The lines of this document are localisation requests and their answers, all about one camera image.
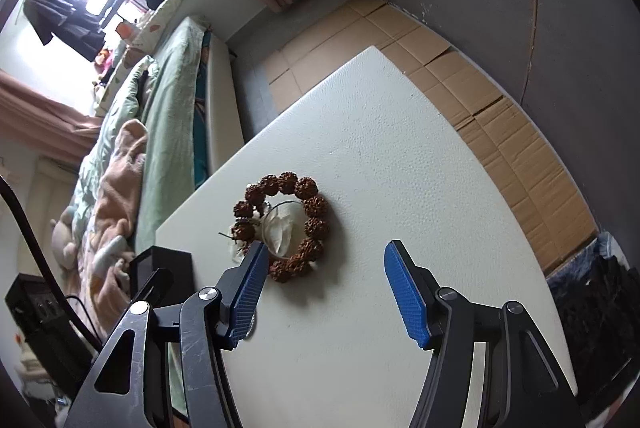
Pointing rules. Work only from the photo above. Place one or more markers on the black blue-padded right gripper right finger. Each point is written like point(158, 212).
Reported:
point(523, 384)

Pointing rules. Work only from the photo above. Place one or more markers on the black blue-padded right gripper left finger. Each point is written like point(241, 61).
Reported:
point(207, 324)

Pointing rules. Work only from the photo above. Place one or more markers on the black jewelry box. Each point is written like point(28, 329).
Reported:
point(162, 276)

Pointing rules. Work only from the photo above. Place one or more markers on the beige plush toy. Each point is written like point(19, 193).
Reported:
point(63, 246)

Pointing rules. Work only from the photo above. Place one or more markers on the pink blanket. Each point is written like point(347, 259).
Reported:
point(105, 252)

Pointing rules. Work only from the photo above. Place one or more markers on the brown curtain left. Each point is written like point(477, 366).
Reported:
point(45, 126)

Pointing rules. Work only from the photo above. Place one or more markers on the green floral quilt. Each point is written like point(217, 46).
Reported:
point(125, 105)

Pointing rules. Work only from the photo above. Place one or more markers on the green bed sheet mattress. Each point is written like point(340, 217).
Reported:
point(168, 116)

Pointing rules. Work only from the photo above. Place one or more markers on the black hanging clothes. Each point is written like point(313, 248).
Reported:
point(70, 21)

